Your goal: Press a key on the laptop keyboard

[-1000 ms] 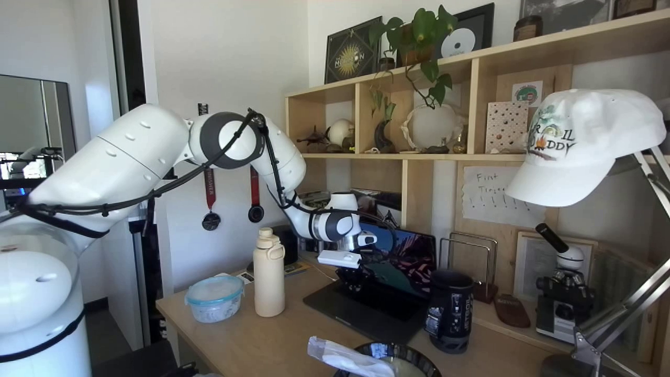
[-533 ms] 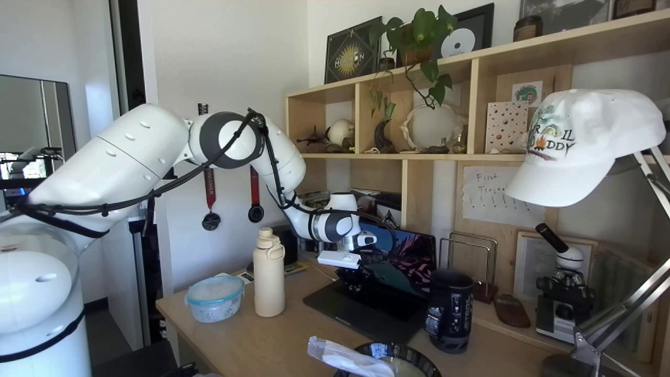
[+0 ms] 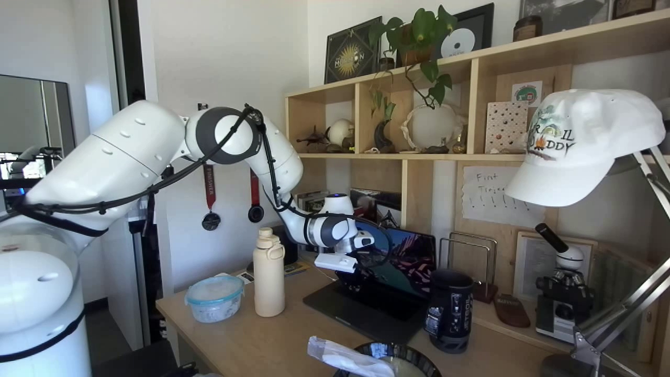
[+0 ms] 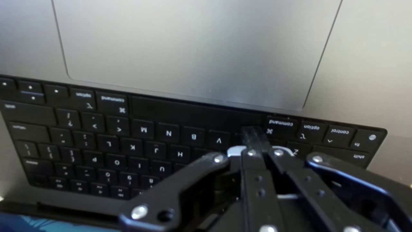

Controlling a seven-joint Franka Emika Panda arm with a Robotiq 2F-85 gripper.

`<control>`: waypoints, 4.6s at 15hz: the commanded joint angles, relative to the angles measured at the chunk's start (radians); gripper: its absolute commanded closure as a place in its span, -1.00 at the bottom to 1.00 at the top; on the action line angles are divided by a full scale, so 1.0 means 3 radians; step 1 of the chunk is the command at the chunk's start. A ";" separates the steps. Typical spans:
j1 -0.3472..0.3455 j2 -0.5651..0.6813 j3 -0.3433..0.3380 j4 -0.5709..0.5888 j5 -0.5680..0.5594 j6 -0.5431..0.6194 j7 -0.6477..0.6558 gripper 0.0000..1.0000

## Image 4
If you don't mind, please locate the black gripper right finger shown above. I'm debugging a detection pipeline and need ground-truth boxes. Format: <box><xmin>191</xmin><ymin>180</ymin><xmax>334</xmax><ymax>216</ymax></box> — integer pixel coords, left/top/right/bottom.
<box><xmin>267</xmin><ymin>146</ymin><xmax>412</xmax><ymax>232</ymax></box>

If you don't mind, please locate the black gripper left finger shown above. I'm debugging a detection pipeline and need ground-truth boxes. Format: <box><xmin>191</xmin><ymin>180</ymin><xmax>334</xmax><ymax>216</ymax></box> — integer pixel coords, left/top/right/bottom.
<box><xmin>117</xmin><ymin>126</ymin><xmax>278</xmax><ymax>232</ymax></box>

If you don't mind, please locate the grey laptop with black keyboard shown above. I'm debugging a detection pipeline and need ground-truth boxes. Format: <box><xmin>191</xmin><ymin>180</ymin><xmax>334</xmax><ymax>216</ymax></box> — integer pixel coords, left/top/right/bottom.
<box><xmin>0</xmin><ymin>0</ymin><xmax>412</xmax><ymax>232</ymax></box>

